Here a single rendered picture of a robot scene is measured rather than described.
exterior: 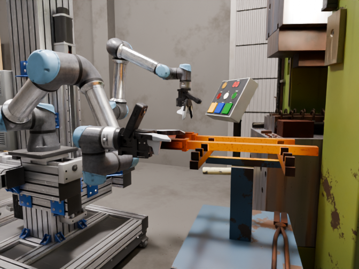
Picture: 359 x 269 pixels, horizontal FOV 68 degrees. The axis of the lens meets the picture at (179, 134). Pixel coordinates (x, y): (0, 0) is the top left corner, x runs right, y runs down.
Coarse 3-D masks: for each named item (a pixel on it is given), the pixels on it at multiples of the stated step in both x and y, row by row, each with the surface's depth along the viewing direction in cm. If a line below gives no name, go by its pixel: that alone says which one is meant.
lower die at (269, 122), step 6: (276, 114) 122; (288, 114) 121; (294, 114) 121; (306, 114) 121; (312, 114) 121; (318, 114) 120; (264, 120) 136; (270, 120) 125; (276, 120) 118; (318, 120) 116; (264, 126) 136; (270, 126) 125; (276, 132) 118; (318, 132) 117
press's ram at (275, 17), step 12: (276, 0) 117; (288, 0) 106; (300, 0) 106; (312, 0) 106; (276, 12) 117; (288, 12) 107; (300, 12) 106; (312, 12) 106; (324, 12) 106; (276, 24) 117; (288, 24) 108; (300, 24) 108; (312, 24) 108; (324, 24) 108
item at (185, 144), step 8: (168, 144) 80; (176, 144) 80; (184, 144) 77; (192, 144) 77; (200, 144) 77; (208, 144) 76; (216, 144) 75; (224, 144) 75; (232, 144) 74; (240, 144) 73; (248, 144) 73; (256, 144) 73; (264, 144) 73; (272, 144) 73; (280, 144) 73; (256, 152) 72; (264, 152) 72; (272, 152) 71; (288, 152) 70; (296, 152) 70; (304, 152) 69; (312, 152) 69
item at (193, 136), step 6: (186, 132) 90; (192, 132) 90; (180, 138) 92; (192, 138) 89; (198, 138) 89; (204, 138) 88; (216, 138) 87; (222, 138) 87; (228, 138) 86; (234, 138) 86; (240, 138) 85; (246, 138) 85; (252, 138) 84; (258, 138) 84; (264, 138) 84; (270, 138) 84; (276, 138) 84; (282, 138) 84; (288, 144) 81; (294, 144) 81
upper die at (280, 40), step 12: (276, 36) 116; (288, 36) 113; (300, 36) 112; (312, 36) 112; (324, 36) 112; (276, 48) 116; (288, 48) 113; (300, 48) 113; (312, 48) 113; (324, 48) 112
